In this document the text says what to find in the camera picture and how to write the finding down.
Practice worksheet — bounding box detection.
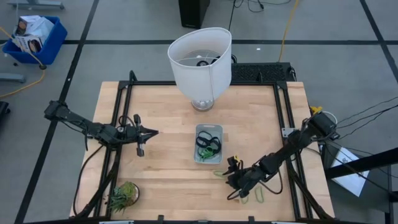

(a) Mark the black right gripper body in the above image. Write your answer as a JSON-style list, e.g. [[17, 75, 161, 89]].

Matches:
[[226, 155, 261, 199]]

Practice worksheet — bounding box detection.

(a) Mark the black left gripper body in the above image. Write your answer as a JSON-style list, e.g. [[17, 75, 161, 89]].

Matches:
[[124, 114, 146, 157]]

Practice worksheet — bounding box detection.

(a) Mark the black rubber band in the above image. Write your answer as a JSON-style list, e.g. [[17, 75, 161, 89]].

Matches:
[[195, 130, 213, 149], [205, 136, 223, 156]]

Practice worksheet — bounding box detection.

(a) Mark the light grey plastic bin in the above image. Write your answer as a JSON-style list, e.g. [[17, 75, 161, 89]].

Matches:
[[193, 123, 224, 165]]

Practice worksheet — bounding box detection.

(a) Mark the small green potted plant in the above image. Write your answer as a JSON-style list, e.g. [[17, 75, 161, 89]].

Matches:
[[108, 181, 141, 214]]

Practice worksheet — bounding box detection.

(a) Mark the white shade table lamp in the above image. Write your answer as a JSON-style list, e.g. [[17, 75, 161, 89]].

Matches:
[[167, 27, 233, 112]]

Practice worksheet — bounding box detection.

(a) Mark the black perforated computer case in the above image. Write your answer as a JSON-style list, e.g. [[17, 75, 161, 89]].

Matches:
[[230, 62, 297, 83]]

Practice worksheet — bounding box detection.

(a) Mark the white paper sheet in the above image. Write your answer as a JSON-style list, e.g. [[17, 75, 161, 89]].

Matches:
[[330, 146, 371, 198]]

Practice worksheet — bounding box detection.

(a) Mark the black beam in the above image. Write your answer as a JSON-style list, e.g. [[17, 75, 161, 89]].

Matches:
[[325, 147, 398, 180]]

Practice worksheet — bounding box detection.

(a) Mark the blue plastic crate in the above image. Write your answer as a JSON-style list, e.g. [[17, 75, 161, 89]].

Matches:
[[2, 15, 68, 66]]

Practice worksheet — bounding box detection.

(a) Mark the black tower box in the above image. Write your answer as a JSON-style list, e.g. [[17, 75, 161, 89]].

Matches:
[[178, 0, 211, 30]]

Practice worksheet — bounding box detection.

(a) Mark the grey metal stand foot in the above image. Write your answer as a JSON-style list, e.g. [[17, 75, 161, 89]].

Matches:
[[0, 72, 27, 84], [7, 0, 65, 10]]

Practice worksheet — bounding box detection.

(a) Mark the white printed cardboard box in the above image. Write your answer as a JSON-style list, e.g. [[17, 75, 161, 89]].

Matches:
[[11, 34, 44, 54], [14, 15, 55, 40]]

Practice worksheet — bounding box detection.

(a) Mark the black metal table frame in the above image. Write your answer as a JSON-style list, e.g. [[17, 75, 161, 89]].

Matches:
[[76, 70, 335, 222]]

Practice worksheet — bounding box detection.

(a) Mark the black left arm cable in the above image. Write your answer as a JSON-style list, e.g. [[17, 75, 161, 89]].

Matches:
[[72, 143, 105, 217]]

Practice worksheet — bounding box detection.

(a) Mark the yellow extension cord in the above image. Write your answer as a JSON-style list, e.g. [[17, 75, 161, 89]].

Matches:
[[0, 26, 47, 99]]

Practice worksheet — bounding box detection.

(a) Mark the black floor cable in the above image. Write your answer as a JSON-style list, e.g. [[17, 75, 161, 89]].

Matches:
[[228, 0, 238, 31]]

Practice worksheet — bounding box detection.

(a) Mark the yellow cable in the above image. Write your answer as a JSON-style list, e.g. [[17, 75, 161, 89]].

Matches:
[[277, 0, 300, 63]]

